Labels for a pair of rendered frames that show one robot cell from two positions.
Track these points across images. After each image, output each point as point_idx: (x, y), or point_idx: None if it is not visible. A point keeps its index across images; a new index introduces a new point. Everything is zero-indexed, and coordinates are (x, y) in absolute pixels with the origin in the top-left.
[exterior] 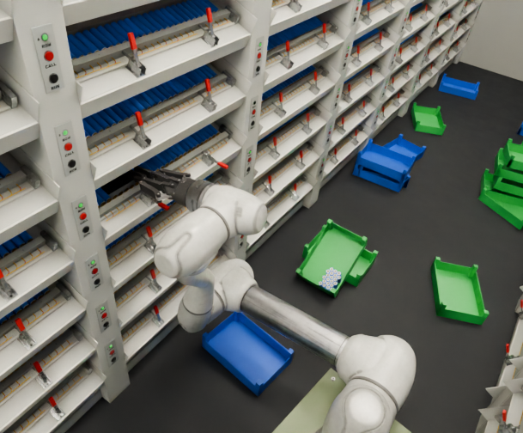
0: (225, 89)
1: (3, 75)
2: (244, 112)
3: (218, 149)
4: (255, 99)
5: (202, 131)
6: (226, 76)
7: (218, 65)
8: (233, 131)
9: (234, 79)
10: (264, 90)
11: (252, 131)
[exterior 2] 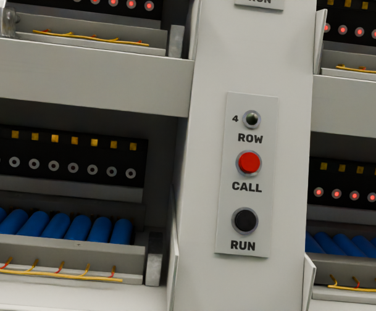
0: (130, 47)
1: None
2: (188, 138)
3: (57, 285)
4: (257, 105)
5: (70, 228)
6: (162, 29)
7: (186, 42)
8: (170, 254)
9: (178, 25)
10: (346, 121)
11: (246, 268)
